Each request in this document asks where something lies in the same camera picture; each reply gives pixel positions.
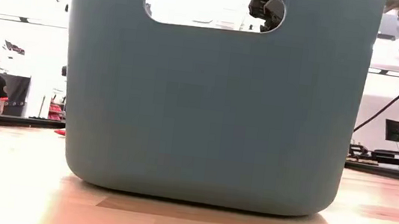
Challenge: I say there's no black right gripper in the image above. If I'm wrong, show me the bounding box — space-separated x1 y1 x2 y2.
245 0 287 35

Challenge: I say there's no blue-grey plastic basket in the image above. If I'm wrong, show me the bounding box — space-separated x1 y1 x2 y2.
43 0 386 224

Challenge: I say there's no black computer monitor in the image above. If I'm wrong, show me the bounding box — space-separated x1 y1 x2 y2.
383 118 399 144

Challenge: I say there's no black background desk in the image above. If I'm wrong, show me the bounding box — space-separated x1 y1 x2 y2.
347 143 399 170

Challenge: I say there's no red background item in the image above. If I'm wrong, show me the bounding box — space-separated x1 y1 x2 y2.
47 101 69 122

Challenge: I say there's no black cloth-covered stand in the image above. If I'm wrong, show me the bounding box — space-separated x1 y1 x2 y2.
0 72 32 119

